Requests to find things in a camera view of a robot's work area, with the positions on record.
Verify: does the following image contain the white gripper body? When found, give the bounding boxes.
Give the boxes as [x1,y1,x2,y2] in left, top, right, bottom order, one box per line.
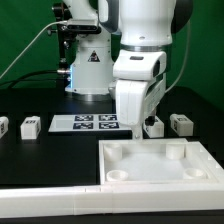
[113,50,167,130]

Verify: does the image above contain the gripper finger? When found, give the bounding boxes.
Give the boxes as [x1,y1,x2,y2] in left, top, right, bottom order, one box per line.
[133,129,143,140]

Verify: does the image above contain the white square table top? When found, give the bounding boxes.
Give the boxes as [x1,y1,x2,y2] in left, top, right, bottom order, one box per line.
[99,139,224,185]

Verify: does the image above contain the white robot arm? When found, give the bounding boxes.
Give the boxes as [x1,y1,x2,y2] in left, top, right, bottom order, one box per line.
[63,0,193,139]

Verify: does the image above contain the white tag sheet base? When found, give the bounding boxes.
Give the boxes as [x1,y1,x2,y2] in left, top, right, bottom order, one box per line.
[49,114,127,133]

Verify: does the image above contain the white L-shaped obstacle fence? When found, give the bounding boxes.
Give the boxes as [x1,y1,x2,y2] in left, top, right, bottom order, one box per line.
[0,184,224,218]

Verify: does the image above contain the white cable behind robot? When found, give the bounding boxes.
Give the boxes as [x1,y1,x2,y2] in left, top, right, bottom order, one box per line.
[164,19,193,94]

